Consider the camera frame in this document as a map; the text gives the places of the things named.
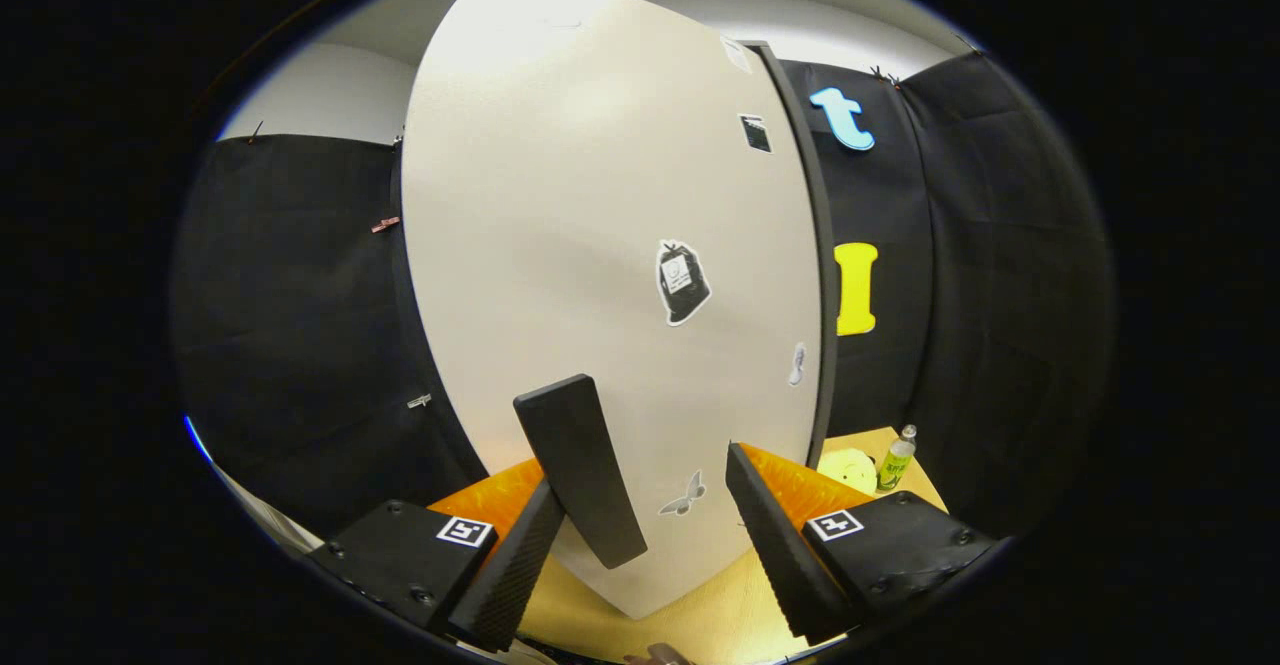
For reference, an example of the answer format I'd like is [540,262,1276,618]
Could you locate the beige shoe cabinet door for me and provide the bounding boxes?
[400,0,823,621]

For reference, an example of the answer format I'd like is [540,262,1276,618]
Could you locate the black door handle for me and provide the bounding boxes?
[512,373,649,570]

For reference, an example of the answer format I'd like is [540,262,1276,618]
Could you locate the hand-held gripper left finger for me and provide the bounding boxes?
[308,458,568,654]

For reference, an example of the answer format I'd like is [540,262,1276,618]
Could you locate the dark grey shoe cabinet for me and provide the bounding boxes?
[745,40,839,468]

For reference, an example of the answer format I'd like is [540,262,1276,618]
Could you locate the black backdrop cloth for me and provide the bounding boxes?
[170,50,1116,546]

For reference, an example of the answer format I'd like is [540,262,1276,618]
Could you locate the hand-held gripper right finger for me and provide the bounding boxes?
[725,442,1001,646]

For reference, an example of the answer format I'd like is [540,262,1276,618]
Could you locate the green label plastic bottle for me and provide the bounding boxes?
[877,424,918,493]

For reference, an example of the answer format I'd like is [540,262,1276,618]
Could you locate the pale yellow round object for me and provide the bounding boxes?
[816,448,879,496]

